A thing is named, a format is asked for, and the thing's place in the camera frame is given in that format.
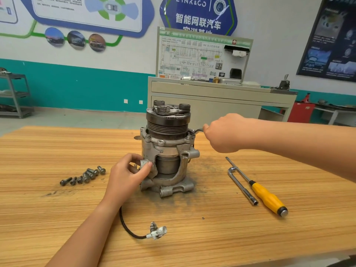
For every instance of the person's right hand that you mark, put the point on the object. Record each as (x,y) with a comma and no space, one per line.
(228,133)

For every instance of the blue rounded infographic panel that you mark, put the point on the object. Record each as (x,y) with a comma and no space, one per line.
(72,11)

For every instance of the silver combination wrench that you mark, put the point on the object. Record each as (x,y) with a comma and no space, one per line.
(196,131)

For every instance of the red cabinet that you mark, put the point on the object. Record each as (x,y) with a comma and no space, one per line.
(301,112)

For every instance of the round photo wall decal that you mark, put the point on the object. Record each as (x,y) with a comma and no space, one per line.
(54,37)
(97,42)
(76,40)

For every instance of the small black device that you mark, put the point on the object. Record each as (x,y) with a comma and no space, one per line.
(284,83)

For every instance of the grey metal compressor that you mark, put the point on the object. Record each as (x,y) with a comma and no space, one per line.
(167,147)

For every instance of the person's left forearm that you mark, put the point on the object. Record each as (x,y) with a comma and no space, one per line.
(83,239)

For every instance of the silver L-shaped socket wrench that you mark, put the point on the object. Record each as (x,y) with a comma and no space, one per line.
(242,186)

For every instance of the dark round table grommet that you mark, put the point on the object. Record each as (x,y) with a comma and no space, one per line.
(137,137)

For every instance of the white wiring display board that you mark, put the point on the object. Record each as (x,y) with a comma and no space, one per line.
(186,55)

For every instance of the blue hexagon wall sign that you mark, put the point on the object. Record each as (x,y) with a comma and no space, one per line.
(197,13)

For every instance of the beige workbench cabinet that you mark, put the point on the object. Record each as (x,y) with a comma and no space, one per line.
(222,100)

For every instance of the white infographic wall panel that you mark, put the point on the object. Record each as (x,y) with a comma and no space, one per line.
(6,8)

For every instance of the dark wall poster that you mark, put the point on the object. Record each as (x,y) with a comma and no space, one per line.
(331,39)

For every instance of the person's left hand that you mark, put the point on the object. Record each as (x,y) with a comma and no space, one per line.
(125,183)

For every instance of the person's right forearm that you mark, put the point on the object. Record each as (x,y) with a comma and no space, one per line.
(309,147)

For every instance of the grey metal shelf cart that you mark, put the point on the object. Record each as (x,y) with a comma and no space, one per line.
(14,94)

